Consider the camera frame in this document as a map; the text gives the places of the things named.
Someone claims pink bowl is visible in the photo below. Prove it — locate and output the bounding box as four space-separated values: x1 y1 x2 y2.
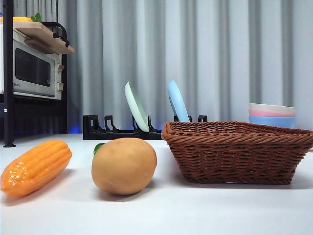
248 109 297 118

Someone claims black dish rack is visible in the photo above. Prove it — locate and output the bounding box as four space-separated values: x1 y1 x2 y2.
83 114 208 141

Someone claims brown wicker basket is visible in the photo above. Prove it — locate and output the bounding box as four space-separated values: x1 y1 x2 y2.
161 121 313 185

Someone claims cream bowl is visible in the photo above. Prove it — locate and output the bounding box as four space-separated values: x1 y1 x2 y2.
249 103 297 115

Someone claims green toy cucumber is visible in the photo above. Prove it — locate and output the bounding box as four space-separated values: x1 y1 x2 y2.
93 142 106 156

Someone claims white microwave oven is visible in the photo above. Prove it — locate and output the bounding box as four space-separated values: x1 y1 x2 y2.
0 24 63 100

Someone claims black metal shelf frame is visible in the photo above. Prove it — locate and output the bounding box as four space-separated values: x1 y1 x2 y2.
0 0 68 148

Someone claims grey curtain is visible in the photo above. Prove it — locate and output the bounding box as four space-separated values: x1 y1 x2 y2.
0 0 313 135

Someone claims yellow toy food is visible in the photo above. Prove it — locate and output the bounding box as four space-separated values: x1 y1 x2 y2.
0 16 33 23

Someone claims orange toy corn cob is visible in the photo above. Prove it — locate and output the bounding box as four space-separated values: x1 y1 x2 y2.
0 140 73 198

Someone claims wooden cutting board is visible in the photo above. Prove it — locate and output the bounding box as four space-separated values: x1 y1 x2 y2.
13 21 76 55

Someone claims pale blue plate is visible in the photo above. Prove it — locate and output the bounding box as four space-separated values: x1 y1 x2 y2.
167 80 191 122

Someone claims blue bowl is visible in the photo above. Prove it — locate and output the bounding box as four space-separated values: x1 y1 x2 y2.
248 116 297 130

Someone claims pale green plate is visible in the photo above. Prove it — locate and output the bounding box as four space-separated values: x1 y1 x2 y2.
124 81 150 132

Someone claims tan toy potato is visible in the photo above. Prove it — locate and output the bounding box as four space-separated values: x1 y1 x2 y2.
91 137 157 196

